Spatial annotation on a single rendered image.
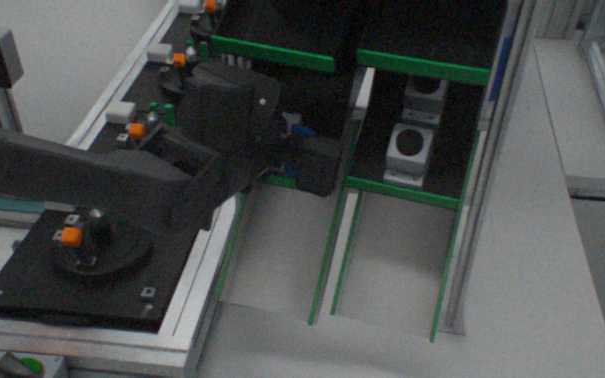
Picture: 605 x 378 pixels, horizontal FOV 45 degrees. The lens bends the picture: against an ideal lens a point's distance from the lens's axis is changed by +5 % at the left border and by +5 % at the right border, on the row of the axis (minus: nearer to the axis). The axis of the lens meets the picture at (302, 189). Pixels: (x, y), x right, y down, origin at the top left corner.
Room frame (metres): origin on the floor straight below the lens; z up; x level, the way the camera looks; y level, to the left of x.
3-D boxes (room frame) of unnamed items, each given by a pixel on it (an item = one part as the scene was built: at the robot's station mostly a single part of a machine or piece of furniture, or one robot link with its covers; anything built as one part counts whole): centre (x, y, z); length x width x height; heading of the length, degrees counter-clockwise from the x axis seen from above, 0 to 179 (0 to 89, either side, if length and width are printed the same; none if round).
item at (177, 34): (1.50, 0.20, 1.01); 0.24 x 0.24 x 0.13; 83
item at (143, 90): (1.26, 0.23, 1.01); 0.24 x 0.24 x 0.13; 83
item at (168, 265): (0.76, 0.29, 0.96); 0.24 x 0.24 x 0.02; 83
